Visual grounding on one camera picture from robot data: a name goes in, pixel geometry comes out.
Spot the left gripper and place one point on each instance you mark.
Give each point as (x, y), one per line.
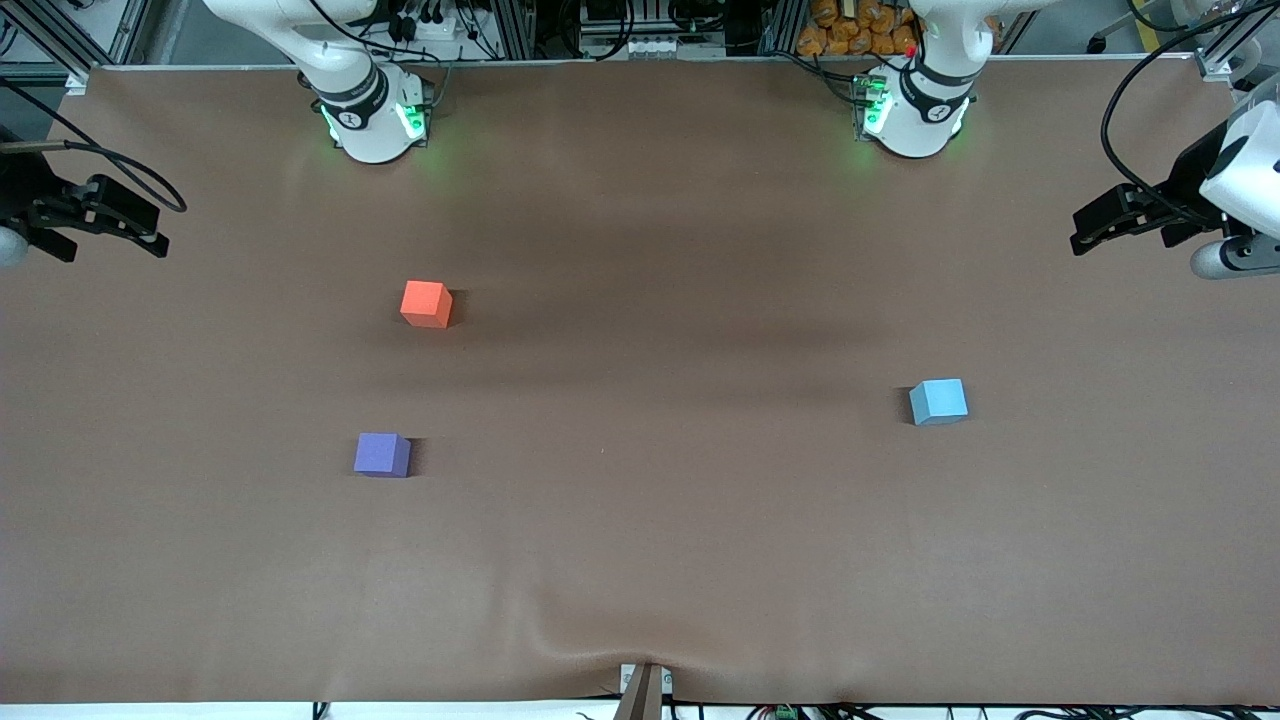
(1187, 178)

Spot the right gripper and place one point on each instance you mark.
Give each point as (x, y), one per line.
(22, 193)

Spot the light blue foam block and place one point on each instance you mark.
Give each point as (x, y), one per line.
(938, 401)

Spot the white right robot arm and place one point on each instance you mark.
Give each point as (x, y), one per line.
(360, 100)

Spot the orange foam block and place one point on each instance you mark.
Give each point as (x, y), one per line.
(425, 302)

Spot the purple foam block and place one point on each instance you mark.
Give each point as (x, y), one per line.
(380, 454)

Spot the pile of orange objects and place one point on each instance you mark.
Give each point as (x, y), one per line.
(850, 25)

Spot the brown table cover sheet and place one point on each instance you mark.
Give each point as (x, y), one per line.
(700, 500)

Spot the white power strip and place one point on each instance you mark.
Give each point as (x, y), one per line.
(640, 46)

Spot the aluminium frame strut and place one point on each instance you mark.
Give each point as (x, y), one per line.
(125, 30)
(1215, 65)

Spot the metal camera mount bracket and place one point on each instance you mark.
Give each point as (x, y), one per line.
(643, 695)

